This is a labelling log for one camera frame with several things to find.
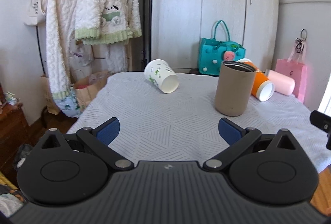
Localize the white canvas tote bag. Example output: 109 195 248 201
23 0 50 27

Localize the black clothes rack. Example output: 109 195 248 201
36 0 56 77

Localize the white cup with green print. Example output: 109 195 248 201
144 59 179 94

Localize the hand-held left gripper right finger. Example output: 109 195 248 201
202 118 298 172

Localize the pink cup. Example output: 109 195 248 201
264 69 296 96

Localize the orange cup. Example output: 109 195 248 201
238 58 276 102

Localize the white quilted table cover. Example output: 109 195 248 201
66 71 331 173

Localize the pink gift bag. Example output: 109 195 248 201
275 37 308 104

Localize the teal tote bag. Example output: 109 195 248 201
198 20 246 76

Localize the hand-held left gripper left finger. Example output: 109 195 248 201
33 117 135 171

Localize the white fleece robe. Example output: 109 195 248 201
46 0 143 118

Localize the white wardrobe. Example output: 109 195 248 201
151 0 280 72

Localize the brown wooden cabinet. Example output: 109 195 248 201
0 102 31 178

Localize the beige tumbler cup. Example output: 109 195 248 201
214 60 257 117

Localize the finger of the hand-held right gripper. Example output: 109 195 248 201
310 110 331 151

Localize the black tripod stand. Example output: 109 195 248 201
138 0 153 72

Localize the brown paper bag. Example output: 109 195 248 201
73 71 112 114

